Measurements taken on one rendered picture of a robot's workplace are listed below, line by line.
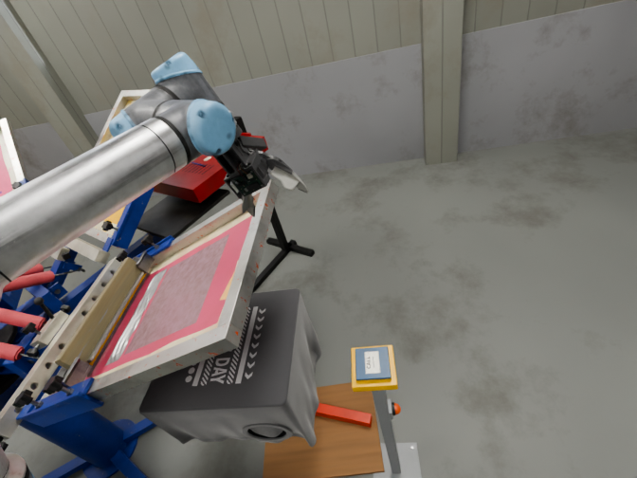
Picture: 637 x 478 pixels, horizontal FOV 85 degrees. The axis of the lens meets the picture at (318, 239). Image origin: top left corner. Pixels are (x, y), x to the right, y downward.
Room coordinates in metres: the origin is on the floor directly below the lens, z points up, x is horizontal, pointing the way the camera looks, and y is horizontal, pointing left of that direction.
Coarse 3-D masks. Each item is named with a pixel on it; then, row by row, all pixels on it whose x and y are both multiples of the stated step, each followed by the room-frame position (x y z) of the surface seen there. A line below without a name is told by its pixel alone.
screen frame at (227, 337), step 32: (256, 192) 0.99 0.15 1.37; (224, 224) 1.01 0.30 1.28; (256, 224) 0.78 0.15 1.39; (160, 256) 1.08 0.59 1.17; (256, 256) 0.67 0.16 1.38; (224, 320) 0.49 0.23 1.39; (160, 352) 0.51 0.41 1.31; (192, 352) 0.45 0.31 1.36; (224, 352) 0.44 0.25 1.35; (96, 384) 0.55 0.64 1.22; (128, 384) 0.50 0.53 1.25
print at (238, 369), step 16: (256, 320) 0.84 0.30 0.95; (256, 336) 0.77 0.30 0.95; (240, 352) 0.72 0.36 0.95; (256, 352) 0.71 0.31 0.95; (192, 368) 0.71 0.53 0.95; (208, 368) 0.70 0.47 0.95; (224, 368) 0.68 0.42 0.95; (240, 368) 0.66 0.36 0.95; (192, 384) 0.65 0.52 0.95; (208, 384) 0.64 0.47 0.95
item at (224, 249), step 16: (240, 224) 0.93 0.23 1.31; (224, 240) 0.90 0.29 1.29; (240, 240) 0.83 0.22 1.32; (192, 256) 0.94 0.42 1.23; (208, 256) 0.87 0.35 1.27; (224, 256) 0.80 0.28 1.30; (176, 272) 0.91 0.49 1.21; (192, 272) 0.84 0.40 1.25; (208, 272) 0.78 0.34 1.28; (144, 288) 0.96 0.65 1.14; (160, 288) 0.88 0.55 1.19; (176, 288) 0.81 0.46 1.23
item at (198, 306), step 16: (224, 272) 0.72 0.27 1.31; (192, 288) 0.75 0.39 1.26; (208, 288) 0.70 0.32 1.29; (224, 288) 0.65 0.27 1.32; (160, 304) 0.78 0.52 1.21; (176, 304) 0.72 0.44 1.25; (192, 304) 0.67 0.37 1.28; (208, 304) 0.63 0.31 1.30; (128, 320) 0.82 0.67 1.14; (144, 320) 0.76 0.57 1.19; (160, 320) 0.70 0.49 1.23; (176, 320) 0.65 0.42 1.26; (192, 320) 0.60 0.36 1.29; (208, 320) 0.57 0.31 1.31; (144, 336) 0.67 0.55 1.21; (160, 336) 0.63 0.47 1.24; (176, 336) 0.58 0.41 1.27; (128, 352) 0.65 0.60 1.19; (144, 352) 0.60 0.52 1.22; (96, 368) 0.68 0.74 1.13; (112, 368) 0.63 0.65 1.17
